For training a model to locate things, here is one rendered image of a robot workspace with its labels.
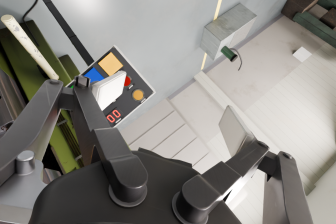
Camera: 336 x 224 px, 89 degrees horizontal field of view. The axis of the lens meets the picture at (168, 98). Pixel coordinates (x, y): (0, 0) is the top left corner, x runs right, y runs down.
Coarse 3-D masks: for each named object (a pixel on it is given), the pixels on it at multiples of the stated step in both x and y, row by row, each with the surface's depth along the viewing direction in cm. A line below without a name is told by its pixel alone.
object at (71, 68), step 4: (64, 56) 173; (68, 56) 173; (60, 60) 170; (64, 60) 170; (68, 60) 171; (64, 64) 168; (68, 64) 169; (72, 64) 169; (68, 68) 166; (72, 68) 167; (76, 68) 168; (68, 72) 164; (72, 72) 165; (76, 72) 165; (72, 76) 163
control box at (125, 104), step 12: (96, 60) 74; (120, 60) 75; (84, 72) 74; (132, 72) 77; (72, 84) 75; (132, 84) 78; (144, 84) 78; (120, 96) 78; (132, 96) 78; (144, 96) 79; (108, 108) 78; (120, 108) 79; (132, 108) 80; (108, 120) 79; (120, 120) 80
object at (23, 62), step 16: (0, 32) 123; (32, 32) 126; (16, 48) 118; (48, 48) 121; (16, 64) 112; (32, 64) 114; (32, 80) 108; (64, 80) 111; (32, 96) 103; (64, 112) 101; (64, 128) 97; (64, 144) 93; (64, 160) 89
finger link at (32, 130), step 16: (48, 80) 13; (48, 96) 11; (32, 112) 9; (48, 112) 10; (16, 128) 8; (32, 128) 8; (48, 128) 10; (0, 144) 7; (16, 144) 7; (32, 144) 7; (0, 160) 6; (0, 176) 6
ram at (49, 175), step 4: (44, 168) 74; (44, 172) 73; (48, 172) 75; (52, 172) 78; (56, 172) 83; (60, 172) 87; (44, 176) 73; (48, 176) 73; (52, 176) 76; (56, 176) 80; (44, 180) 72; (48, 180) 72
